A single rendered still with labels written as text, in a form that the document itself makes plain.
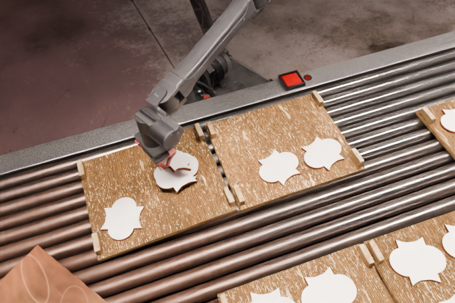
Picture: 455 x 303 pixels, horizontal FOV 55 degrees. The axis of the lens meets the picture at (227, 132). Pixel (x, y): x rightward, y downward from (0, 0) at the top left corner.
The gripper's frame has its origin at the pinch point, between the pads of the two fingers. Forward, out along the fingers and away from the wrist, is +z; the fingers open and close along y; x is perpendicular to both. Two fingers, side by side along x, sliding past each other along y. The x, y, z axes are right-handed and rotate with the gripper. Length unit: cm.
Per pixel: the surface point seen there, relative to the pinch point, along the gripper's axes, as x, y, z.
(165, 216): 7.2, -10.5, 10.7
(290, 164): -31.9, -22.1, 10.2
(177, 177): -2.4, -3.9, 7.9
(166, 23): -108, 179, 106
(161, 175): 0.8, 0.0, 7.8
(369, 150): -56, -34, 13
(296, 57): -152, 82, 107
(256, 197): -16.6, -23.6, 11.0
